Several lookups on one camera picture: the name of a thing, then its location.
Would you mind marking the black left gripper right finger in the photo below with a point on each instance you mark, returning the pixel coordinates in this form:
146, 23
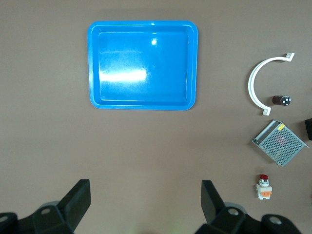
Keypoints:
212, 202

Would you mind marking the red button white orange switch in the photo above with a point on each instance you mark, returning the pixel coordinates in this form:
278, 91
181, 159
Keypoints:
264, 189

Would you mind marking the orange button box black base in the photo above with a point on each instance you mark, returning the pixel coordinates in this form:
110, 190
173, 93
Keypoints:
309, 129

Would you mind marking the large white pipe clamp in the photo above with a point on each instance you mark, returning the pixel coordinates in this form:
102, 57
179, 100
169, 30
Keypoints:
251, 83

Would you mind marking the metal mesh power supply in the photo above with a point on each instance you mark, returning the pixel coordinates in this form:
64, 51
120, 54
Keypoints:
282, 143

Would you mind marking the blue plastic tray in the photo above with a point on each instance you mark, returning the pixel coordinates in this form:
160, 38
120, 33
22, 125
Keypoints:
146, 61

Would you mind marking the dark cylindrical capacitor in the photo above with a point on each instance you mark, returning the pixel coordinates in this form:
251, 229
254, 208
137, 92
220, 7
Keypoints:
280, 100

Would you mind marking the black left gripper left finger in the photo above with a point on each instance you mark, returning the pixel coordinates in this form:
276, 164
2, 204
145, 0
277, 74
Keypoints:
73, 202

